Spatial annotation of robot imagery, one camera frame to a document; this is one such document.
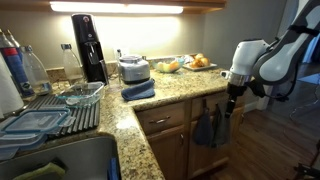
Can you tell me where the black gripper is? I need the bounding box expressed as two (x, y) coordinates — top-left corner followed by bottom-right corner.
(224, 83), (248, 120)

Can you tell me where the dark blue terry cloth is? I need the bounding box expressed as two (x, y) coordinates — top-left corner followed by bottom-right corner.
(192, 108), (214, 147)

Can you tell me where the grey knitted dish cloth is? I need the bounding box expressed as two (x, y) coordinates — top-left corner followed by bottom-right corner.
(211, 102), (233, 148)

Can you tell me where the folded blue microfibre cloth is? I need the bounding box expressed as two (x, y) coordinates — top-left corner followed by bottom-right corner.
(120, 78), (156, 102)

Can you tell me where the green sponge cloth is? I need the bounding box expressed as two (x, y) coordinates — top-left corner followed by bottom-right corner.
(13, 162), (67, 180)

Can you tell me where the white rectangular plate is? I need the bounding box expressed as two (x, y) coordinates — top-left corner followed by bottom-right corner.
(182, 61), (218, 72)

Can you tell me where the wide wooden cabinet door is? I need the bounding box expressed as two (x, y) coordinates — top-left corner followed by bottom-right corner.
(187, 106), (246, 179)

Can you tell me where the orange fruit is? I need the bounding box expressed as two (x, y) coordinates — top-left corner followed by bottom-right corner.
(168, 60), (180, 72)

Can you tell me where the glass fruit bowl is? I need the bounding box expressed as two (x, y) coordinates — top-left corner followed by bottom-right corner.
(152, 57), (185, 74)

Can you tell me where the narrow wooden cabinet door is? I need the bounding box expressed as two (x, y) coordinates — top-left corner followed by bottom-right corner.
(146, 124), (187, 180)

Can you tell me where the pale green fruit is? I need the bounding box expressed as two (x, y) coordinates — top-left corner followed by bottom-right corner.
(155, 61), (171, 73)

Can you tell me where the blue floor rug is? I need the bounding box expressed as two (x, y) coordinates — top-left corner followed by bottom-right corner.
(298, 73), (320, 85)

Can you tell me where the black tripod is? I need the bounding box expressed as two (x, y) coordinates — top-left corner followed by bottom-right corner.
(294, 139), (320, 180)

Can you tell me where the silver food processor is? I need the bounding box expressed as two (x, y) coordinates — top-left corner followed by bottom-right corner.
(117, 54), (151, 85)

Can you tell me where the grey ribbed drying mat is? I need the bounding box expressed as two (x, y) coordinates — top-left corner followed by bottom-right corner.
(24, 94), (101, 136)

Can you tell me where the glass baking dish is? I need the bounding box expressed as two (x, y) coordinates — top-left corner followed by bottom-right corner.
(55, 81), (106, 108)

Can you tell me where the under cabinet light strip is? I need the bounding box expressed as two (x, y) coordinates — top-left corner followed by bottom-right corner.
(49, 1), (184, 15)

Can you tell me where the black soda maker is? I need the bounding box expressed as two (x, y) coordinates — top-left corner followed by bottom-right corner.
(70, 13), (110, 85)

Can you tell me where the stainless steel sink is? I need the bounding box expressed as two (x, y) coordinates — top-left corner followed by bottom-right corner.
(0, 134), (121, 180)

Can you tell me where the slim clear plastic bottle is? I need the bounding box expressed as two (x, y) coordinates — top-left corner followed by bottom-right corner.
(60, 43), (86, 84)

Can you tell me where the blue rimmed container lid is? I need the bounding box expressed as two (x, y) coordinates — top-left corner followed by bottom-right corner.
(1, 107), (76, 135)
(0, 132), (48, 162)

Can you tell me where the large clear plastic bottle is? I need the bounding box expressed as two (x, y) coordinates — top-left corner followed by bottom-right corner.
(20, 45), (53, 97)

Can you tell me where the blue-capped water bottle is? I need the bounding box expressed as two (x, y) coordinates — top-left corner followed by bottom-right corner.
(0, 29), (36, 99)

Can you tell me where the wooden drawer black handle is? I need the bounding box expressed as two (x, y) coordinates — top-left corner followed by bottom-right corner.
(190, 89), (246, 120)

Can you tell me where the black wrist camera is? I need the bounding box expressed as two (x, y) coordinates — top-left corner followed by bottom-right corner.
(248, 79), (268, 100)

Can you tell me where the wooden drawer silver handle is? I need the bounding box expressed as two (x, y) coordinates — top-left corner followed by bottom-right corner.
(135, 101), (186, 136)

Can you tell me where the white wall outlet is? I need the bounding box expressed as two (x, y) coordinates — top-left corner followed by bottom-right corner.
(114, 47), (130, 59)

